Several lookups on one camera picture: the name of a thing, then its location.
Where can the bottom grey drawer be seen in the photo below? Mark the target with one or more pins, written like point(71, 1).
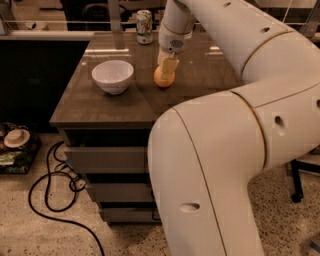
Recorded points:
point(130, 215)

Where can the tan hat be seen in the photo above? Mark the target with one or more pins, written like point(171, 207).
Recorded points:
point(16, 138)

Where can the black stand leg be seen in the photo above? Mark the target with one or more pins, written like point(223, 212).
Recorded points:
point(296, 166)

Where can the grey drawer cabinet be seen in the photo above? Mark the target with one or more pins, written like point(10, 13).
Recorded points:
point(86, 116)

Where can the middle grey drawer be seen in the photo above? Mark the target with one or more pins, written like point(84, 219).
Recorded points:
point(119, 192)

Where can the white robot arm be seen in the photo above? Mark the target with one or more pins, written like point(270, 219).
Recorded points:
point(203, 152)

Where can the dark patterned box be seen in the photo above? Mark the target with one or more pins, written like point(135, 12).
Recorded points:
point(17, 160)

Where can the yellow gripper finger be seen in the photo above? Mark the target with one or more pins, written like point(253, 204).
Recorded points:
point(168, 68)
point(162, 55)

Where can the white soda can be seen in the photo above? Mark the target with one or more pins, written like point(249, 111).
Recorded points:
point(144, 27)

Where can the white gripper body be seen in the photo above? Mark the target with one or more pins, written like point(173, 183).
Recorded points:
point(170, 42)

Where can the white ceramic bowl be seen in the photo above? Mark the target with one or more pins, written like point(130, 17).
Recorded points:
point(113, 76)

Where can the orange fruit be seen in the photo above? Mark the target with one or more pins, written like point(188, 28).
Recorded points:
point(162, 83)

